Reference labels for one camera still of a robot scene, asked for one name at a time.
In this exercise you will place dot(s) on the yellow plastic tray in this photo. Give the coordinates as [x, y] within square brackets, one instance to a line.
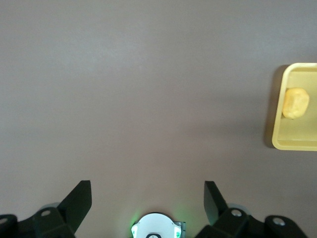
[297, 134]

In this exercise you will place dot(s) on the yellow potato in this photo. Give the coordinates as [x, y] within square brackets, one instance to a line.
[295, 102]

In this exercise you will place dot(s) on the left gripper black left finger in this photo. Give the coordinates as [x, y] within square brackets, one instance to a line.
[75, 205]

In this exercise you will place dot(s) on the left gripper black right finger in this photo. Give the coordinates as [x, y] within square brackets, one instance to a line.
[214, 205]

